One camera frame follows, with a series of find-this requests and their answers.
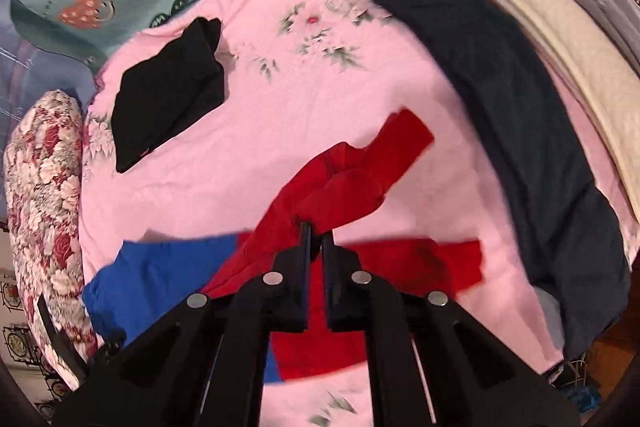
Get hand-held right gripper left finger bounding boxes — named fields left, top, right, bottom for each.
left=52, top=222, right=313, bottom=427

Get red floral pillow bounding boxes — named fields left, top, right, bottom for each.
left=4, top=90, right=98, bottom=390

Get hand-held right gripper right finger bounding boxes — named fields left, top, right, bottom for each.
left=321, top=233, right=581, bottom=427

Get dark navy pants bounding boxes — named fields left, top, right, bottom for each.
left=359, top=0, right=632, bottom=360

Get blue garment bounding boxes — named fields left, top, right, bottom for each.
left=81, top=234, right=281, bottom=385

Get red pants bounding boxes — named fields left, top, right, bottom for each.
left=202, top=108, right=485, bottom=382

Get pink floral bedsheet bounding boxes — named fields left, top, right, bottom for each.
left=80, top=0, right=640, bottom=427

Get black folded garment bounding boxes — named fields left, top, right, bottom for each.
left=110, top=17, right=226, bottom=174

